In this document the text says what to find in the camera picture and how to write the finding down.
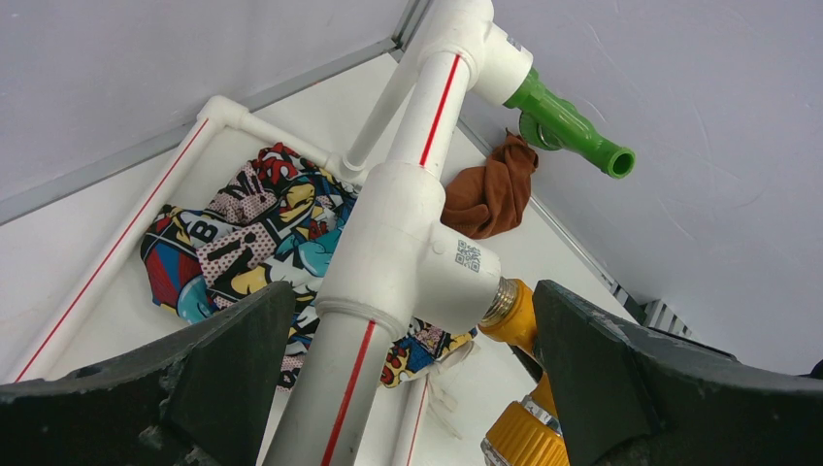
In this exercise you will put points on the green plastic water faucet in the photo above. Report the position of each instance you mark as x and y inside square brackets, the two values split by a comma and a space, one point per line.
[549, 122]

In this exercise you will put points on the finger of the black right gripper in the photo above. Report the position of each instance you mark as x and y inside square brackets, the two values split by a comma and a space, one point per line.
[530, 365]

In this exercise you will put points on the white pvc pipe frame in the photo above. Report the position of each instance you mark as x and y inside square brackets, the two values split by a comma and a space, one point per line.
[395, 260]

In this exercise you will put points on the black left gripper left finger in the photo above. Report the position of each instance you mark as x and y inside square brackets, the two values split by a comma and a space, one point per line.
[199, 396]

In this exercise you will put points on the comic print cloth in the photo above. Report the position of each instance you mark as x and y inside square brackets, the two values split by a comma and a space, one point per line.
[279, 219]

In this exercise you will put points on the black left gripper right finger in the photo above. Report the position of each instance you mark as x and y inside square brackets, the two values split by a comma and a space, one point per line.
[630, 395]

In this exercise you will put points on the brown cloth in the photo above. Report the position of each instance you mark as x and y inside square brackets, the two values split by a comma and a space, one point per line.
[484, 201]

